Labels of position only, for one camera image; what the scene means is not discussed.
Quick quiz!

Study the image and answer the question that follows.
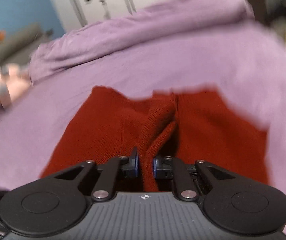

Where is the dark red knit cardigan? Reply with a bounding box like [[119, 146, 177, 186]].
[[42, 86, 269, 191]]

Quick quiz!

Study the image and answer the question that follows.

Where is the purple bed sheet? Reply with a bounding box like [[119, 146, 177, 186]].
[[0, 22, 286, 240]]

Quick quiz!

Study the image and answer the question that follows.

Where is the pink plush toy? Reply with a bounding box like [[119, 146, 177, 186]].
[[0, 63, 32, 109]]

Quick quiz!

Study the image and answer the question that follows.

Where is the grey headboard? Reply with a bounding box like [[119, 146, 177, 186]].
[[0, 22, 52, 67]]

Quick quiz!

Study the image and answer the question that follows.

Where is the purple duvet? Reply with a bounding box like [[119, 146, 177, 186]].
[[28, 0, 254, 82]]

